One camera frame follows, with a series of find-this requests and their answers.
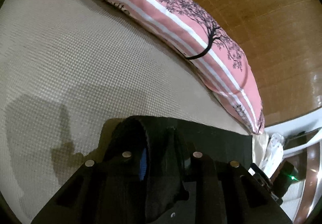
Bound black denim pants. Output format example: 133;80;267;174
99;116;252;221

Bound white dotted bedsheet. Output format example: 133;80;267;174
252;132;285;178

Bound beige woven bed mat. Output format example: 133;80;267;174
1;0;247;223

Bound pink striped tree pillow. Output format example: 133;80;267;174
107;0;265;135

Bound wooden headboard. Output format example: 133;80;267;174
194;0;321;126

